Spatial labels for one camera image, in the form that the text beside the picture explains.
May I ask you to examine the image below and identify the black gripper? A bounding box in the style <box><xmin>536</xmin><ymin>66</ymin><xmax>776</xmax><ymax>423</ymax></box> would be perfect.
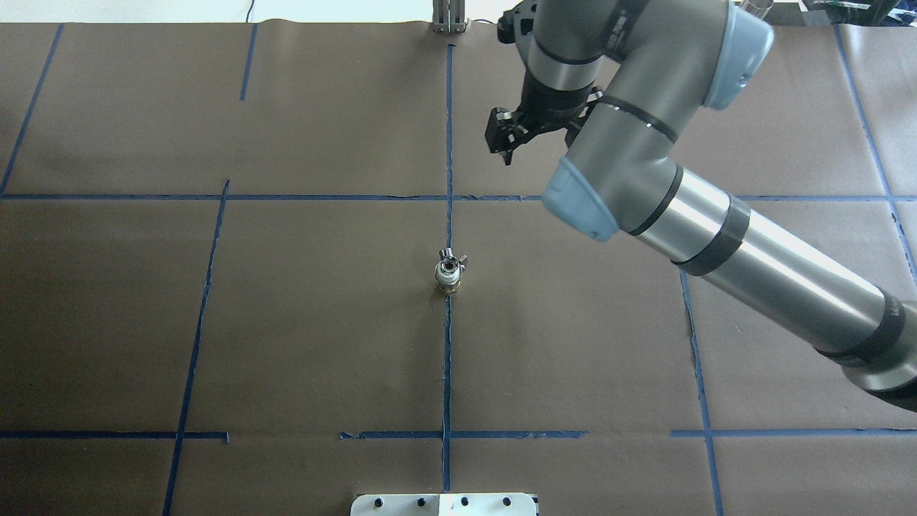
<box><xmin>486</xmin><ymin>72</ymin><xmax>605</xmax><ymax>166</ymax></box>

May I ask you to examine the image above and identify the white PPR pipe brass valve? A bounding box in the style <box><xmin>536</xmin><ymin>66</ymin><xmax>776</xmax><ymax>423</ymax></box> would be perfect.
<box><xmin>433</xmin><ymin>256</ymin><xmax>468</xmax><ymax>297</ymax></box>

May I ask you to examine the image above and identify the small chrome metal fitting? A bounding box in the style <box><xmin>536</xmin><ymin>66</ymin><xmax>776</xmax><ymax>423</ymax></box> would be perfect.
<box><xmin>438</xmin><ymin>247</ymin><xmax>468</xmax><ymax>273</ymax></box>

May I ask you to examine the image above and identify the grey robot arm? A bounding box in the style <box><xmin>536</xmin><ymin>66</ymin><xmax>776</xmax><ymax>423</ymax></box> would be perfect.
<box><xmin>485</xmin><ymin>1</ymin><xmax>915</xmax><ymax>411</ymax></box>

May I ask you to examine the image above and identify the dark equipment box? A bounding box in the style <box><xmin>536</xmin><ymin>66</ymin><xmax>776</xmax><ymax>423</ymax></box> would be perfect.
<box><xmin>764</xmin><ymin>1</ymin><xmax>915</xmax><ymax>27</ymax></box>

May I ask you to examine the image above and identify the aluminium camera mast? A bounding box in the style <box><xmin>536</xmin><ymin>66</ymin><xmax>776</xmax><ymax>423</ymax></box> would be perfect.
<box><xmin>430</xmin><ymin>0</ymin><xmax>469</xmax><ymax>34</ymax></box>

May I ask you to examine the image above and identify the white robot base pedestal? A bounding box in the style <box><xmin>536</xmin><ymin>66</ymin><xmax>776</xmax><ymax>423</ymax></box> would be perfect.
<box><xmin>350</xmin><ymin>492</ymin><xmax>540</xmax><ymax>515</ymax></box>

